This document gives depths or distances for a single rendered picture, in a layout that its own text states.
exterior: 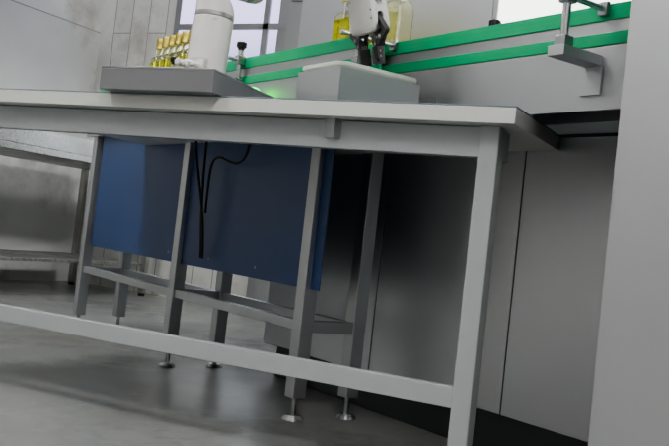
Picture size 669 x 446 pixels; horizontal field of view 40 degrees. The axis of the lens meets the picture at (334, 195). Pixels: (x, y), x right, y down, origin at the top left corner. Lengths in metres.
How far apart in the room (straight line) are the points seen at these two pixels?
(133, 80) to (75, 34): 3.93
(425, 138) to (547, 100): 0.25
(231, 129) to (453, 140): 0.53
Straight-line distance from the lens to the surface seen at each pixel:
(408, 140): 1.87
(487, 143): 1.81
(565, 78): 1.85
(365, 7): 2.10
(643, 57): 1.53
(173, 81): 2.08
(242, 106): 2.01
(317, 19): 2.99
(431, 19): 2.47
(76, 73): 6.07
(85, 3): 6.15
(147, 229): 3.19
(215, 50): 2.18
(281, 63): 2.56
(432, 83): 2.13
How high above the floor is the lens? 0.46
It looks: 3 degrees up
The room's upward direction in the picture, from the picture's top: 6 degrees clockwise
